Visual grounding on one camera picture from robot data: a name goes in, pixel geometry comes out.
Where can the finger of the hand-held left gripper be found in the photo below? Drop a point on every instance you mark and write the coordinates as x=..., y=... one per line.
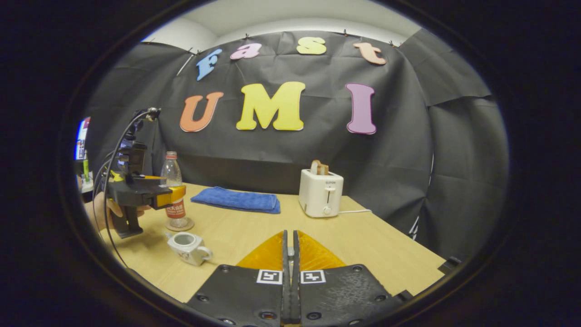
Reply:
x=140, y=195
x=153, y=177

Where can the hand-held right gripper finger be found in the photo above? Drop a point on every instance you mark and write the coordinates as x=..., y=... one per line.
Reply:
x=286, y=281
x=296, y=281

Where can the clear plastic water bottle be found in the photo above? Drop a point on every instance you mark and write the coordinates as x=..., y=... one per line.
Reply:
x=171, y=170

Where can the round cork coaster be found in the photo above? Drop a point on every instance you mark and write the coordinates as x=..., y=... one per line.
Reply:
x=186, y=225

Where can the white ceramic teacup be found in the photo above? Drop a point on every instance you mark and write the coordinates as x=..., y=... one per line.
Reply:
x=188, y=250

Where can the green drink bottle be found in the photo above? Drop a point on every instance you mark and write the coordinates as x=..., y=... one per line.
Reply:
x=86, y=170

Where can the computer monitor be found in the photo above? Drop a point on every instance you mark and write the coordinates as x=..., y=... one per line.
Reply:
x=81, y=138

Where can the blue folded towel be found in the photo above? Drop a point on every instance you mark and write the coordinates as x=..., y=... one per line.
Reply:
x=236, y=200

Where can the white toaster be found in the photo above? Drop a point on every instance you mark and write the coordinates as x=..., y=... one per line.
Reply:
x=320, y=193

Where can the toast slice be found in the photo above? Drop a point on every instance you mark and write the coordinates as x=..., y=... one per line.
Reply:
x=320, y=168

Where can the black backdrop cloth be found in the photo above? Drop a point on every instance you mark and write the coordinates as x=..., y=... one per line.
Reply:
x=363, y=159

